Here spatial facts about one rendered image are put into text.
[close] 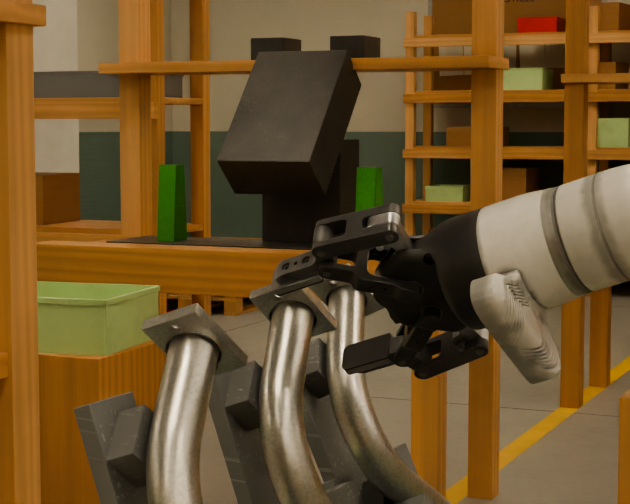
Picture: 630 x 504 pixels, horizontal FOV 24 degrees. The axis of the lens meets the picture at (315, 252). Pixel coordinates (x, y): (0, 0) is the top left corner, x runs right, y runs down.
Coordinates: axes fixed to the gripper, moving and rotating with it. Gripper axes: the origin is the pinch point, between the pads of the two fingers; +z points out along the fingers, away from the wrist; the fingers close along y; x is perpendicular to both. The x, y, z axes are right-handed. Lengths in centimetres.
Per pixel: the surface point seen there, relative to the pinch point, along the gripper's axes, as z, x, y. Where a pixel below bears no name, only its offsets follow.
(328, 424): 9.0, -4.3, -15.5
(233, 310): 461, -576, -521
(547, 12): 265, -891, -607
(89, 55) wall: 597, -838, -441
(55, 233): 344, -372, -257
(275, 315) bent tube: 3.1, -1.0, 0.8
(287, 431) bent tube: 1.7, 8.4, -0.7
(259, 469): 6.2, 8.0, -4.1
